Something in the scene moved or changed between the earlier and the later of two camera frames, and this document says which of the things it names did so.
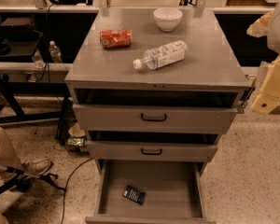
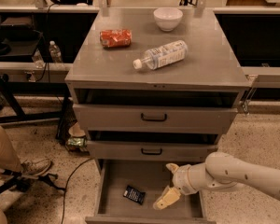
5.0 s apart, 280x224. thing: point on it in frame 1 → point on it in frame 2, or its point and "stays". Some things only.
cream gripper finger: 260,27 → 174,167
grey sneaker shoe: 37,168 stays
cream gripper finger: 275,85 → 169,196
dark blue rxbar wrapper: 132,193 stays
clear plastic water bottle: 163,55 stays
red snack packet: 115,37 stays
